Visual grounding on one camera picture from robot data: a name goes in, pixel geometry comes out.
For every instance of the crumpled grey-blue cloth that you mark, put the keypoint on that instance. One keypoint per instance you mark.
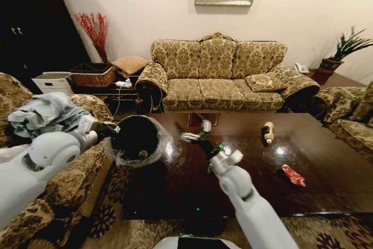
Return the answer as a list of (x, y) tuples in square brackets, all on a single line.
[(49, 109)]

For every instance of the black lined trash bin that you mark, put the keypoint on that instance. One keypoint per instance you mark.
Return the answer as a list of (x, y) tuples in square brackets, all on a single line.
[(137, 141)]

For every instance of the green snack wrapper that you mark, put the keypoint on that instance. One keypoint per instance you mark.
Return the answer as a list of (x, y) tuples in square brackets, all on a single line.
[(221, 147)]

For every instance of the floral patterned armchair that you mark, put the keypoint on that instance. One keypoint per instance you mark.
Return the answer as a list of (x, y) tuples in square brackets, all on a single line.
[(349, 126)]

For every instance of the brown bottle with white cap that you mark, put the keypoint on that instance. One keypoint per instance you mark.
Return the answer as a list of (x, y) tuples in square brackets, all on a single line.
[(268, 133)]

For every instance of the white power strip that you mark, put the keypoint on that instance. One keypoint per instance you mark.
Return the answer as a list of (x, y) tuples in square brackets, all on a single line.
[(123, 83)]

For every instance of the woven wicker basket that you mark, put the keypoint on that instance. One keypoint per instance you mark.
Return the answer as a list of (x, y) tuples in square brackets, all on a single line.
[(93, 76)]

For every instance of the dark wooden coffee table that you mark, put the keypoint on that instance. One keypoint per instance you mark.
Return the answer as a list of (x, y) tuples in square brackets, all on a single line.
[(320, 158)]

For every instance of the green potted plant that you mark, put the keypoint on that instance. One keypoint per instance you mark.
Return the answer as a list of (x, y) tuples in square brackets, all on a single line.
[(346, 46)]

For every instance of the brown woven cushion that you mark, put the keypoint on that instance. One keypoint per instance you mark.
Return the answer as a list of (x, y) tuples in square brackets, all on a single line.
[(131, 64)]

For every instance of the floral armchair with clothes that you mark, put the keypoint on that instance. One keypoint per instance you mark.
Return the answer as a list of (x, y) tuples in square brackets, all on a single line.
[(73, 179)]

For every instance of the floral patterned sofa cushion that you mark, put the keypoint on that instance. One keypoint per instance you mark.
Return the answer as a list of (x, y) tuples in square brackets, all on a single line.
[(265, 82)]

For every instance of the floral patterned three-seat sofa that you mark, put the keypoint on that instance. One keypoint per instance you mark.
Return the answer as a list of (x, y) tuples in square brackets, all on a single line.
[(221, 91)]

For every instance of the dark wooden cabinet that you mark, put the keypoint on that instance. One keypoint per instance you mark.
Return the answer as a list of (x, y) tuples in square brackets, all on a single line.
[(32, 27)]

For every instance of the white storage box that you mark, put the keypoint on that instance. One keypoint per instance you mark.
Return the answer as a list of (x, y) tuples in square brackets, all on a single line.
[(52, 84)]

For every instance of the white telephone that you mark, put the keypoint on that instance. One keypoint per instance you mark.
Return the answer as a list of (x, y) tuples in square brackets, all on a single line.
[(300, 68)]

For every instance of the white robot front shell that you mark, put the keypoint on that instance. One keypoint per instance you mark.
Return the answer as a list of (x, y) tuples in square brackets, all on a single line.
[(189, 243)]

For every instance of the red dried branches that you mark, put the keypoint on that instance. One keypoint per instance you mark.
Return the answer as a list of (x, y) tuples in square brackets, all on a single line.
[(97, 33)]

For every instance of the dark side table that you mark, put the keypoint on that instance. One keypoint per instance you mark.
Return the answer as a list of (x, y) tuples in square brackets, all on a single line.
[(122, 100)]

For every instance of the red snack wrapper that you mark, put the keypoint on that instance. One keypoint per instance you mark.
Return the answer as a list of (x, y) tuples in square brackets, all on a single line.
[(292, 174)]

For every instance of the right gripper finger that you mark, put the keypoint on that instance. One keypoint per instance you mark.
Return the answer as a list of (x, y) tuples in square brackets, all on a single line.
[(199, 119), (189, 136)]

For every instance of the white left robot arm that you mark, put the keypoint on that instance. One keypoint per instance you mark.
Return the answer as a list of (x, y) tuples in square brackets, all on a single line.
[(17, 179)]

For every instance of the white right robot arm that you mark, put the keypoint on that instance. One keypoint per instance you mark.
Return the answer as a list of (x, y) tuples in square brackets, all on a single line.
[(256, 202)]

